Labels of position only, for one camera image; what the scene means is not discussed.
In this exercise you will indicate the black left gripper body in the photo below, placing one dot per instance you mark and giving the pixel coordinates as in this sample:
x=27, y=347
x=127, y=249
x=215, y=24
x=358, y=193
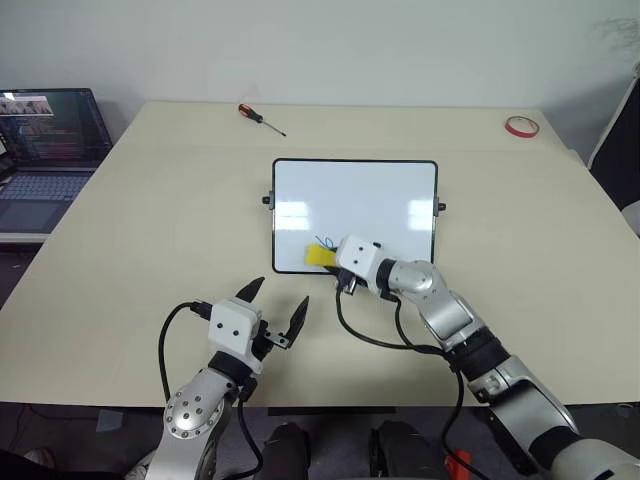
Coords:
x=267, y=342

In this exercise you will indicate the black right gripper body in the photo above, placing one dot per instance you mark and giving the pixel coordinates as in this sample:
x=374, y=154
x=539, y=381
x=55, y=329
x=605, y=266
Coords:
x=345, y=282

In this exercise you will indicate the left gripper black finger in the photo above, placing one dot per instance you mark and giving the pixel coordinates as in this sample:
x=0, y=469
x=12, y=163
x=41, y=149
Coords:
x=296, y=322
x=250, y=292

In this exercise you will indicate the yellow whiteboard eraser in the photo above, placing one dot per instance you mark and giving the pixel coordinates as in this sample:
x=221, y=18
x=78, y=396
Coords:
x=320, y=256

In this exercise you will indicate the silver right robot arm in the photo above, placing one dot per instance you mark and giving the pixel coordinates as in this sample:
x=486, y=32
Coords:
x=440, y=310

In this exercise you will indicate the black framed whiteboard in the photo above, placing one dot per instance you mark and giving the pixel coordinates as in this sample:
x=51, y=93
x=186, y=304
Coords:
x=350, y=200

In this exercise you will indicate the dark rounded shape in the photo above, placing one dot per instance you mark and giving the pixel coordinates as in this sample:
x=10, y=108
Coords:
x=285, y=452

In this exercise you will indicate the white shoe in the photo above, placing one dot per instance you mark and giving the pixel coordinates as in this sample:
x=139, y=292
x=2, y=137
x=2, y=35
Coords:
x=140, y=469

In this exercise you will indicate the orange plastic object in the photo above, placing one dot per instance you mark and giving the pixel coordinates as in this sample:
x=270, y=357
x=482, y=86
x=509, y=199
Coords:
x=459, y=465

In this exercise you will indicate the red tape roll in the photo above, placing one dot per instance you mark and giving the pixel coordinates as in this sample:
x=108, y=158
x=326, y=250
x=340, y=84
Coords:
x=517, y=134

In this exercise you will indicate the open dark laptop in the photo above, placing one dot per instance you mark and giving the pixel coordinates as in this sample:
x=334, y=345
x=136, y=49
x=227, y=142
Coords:
x=50, y=125

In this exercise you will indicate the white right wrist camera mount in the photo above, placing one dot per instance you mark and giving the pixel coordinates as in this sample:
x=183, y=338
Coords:
x=356, y=255

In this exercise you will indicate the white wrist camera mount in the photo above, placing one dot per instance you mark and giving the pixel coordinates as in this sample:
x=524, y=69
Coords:
x=230, y=325
x=356, y=255

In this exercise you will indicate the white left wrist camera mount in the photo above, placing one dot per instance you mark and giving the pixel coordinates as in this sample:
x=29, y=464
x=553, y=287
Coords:
x=230, y=325

